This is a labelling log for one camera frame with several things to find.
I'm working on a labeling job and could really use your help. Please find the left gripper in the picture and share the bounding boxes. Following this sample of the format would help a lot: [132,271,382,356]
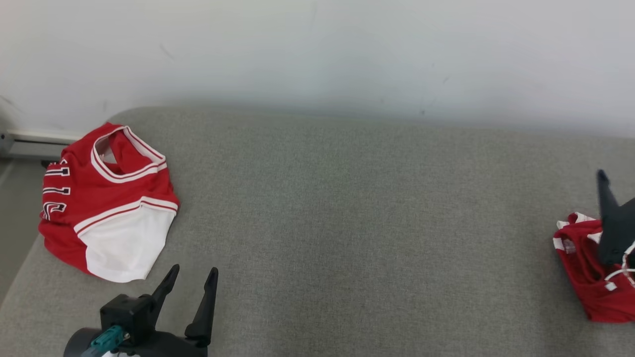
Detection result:
[119,264,219,357]

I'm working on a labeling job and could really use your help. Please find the red Bulls basketball jersey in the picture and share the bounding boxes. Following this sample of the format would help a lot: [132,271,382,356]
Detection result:
[38,122,180,284]

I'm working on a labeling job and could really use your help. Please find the left camera teal plug cable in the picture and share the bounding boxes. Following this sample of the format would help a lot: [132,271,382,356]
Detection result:
[81,326,130,357]

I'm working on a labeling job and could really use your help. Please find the grey fabric sofa seat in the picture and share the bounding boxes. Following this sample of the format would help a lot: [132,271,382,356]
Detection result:
[0,106,635,357]

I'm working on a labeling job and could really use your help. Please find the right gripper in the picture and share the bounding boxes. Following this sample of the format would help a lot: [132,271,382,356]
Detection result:
[597,170,635,268]

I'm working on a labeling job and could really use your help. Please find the white wall baseboard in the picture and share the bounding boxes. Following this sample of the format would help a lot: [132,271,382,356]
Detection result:
[7,129,83,144]

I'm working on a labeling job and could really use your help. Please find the red Bulls basketball shorts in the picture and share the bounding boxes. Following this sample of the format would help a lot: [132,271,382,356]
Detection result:
[553,212,635,323]

